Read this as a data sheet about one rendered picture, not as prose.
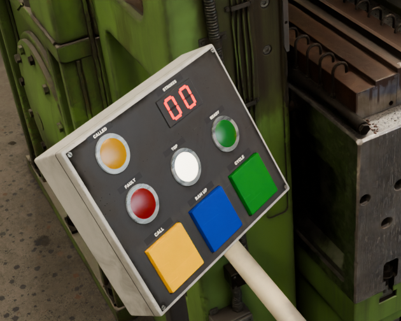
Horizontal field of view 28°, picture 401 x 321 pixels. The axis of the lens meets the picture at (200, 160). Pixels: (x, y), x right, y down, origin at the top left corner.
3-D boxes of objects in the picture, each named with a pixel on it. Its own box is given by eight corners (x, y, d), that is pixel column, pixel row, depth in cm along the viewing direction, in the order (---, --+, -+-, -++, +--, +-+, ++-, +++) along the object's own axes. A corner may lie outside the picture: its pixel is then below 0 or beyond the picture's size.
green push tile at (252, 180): (279, 190, 132) (258, 151, 130) (253, 215, 127) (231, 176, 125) (271, 191, 133) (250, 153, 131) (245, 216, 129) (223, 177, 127)
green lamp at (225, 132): (244, 144, 127) (242, 121, 125) (218, 154, 126) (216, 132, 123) (234, 135, 130) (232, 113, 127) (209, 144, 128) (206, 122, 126)
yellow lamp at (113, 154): (134, 165, 113) (130, 141, 111) (104, 177, 112) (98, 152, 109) (126, 155, 116) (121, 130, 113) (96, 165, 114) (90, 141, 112)
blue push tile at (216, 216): (243, 224, 126) (221, 185, 124) (215, 252, 121) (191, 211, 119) (236, 225, 127) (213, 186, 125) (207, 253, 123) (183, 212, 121)
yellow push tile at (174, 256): (205, 262, 120) (181, 221, 118) (173, 293, 115) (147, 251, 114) (197, 263, 121) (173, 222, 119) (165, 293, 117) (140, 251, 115)
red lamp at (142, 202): (163, 214, 116) (160, 192, 113) (134, 227, 114) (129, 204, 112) (154, 203, 118) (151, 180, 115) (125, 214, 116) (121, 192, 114)
